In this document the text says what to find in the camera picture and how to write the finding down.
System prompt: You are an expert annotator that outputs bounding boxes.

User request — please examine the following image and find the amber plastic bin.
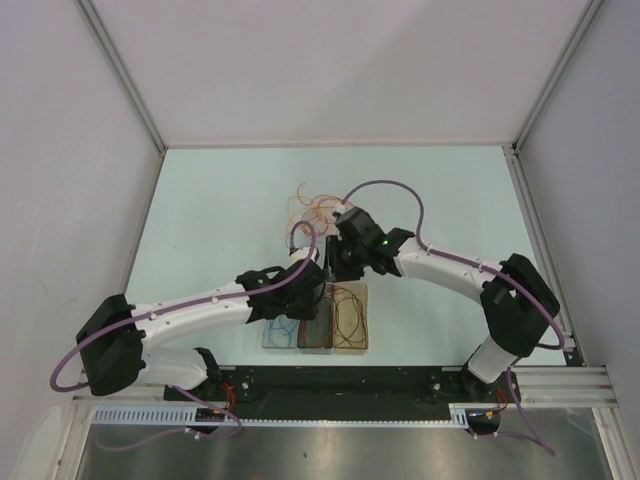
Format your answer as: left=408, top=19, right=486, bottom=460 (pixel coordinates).
left=332, top=282, right=369, bottom=354

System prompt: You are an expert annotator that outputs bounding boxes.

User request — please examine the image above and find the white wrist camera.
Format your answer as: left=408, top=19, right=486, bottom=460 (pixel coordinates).
left=332, top=202, right=351, bottom=218
left=289, top=246, right=316, bottom=263

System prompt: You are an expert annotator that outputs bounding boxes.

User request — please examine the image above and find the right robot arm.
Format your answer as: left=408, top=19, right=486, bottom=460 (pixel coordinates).
left=325, top=207, right=560, bottom=401

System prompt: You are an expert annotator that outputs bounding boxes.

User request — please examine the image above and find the white slotted cable duct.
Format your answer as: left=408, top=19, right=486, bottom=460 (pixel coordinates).
left=92, top=403, right=474, bottom=429

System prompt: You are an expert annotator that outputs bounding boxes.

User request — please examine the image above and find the orange thin cable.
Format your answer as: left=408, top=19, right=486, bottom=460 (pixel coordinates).
left=286, top=182, right=351, bottom=251

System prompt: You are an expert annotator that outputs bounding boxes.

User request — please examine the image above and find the aluminium corner post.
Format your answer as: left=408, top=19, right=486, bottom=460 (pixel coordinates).
left=511, top=0, right=606, bottom=153
left=73, top=0, right=168, bottom=157

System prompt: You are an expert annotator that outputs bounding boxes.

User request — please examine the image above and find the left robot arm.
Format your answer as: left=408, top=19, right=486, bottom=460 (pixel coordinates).
left=76, top=260, right=325, bottom=400

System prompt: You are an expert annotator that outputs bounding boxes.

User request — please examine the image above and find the clear plastic bin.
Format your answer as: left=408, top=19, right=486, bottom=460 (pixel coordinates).
left=261, top=316, right=300, bottom=350

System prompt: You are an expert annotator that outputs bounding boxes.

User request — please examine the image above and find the brown thin cable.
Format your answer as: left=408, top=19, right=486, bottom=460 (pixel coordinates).
left=333, top=288, right=370, bottom=346

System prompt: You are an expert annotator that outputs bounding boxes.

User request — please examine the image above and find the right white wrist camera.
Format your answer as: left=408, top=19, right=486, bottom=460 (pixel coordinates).
left=332, top=202, right=351, bottom=218

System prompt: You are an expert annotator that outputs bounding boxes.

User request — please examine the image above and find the dark grey plastic bin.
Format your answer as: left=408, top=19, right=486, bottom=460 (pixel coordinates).
left=297, top=287, right=334, bottom=352

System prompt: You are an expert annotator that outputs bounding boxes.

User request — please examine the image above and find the yellow thin cable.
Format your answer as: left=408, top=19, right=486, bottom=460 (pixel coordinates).
left=286, top=197, right=341, bottom=241

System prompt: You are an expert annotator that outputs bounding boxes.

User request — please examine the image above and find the aluminium frame rail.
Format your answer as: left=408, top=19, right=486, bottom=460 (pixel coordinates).
left=72, top=366, right=618, bottom=408

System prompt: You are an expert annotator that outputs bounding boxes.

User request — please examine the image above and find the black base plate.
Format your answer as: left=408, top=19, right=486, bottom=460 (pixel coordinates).
left=192, top=366, right=507, bottom=422

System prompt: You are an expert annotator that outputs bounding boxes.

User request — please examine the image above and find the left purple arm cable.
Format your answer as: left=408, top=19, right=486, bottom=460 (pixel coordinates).
left=49, top=220, right=321, bottom=451

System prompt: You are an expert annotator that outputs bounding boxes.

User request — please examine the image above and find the left aluminium corner post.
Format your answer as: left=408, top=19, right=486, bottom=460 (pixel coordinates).
left=73, top=0, right=168, bottom=157

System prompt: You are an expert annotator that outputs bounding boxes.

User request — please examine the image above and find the right aluminium corner post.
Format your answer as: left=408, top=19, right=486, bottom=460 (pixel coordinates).
left=511, top=0, right=606, bottom=153

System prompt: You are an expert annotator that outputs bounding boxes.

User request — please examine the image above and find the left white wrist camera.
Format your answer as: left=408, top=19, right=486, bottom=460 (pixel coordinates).
left=289, top=246, right=316, bottom=263

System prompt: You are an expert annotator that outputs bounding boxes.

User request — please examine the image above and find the blue thin cable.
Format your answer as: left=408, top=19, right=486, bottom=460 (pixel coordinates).
left=267, top=319, right=301, bottom=347

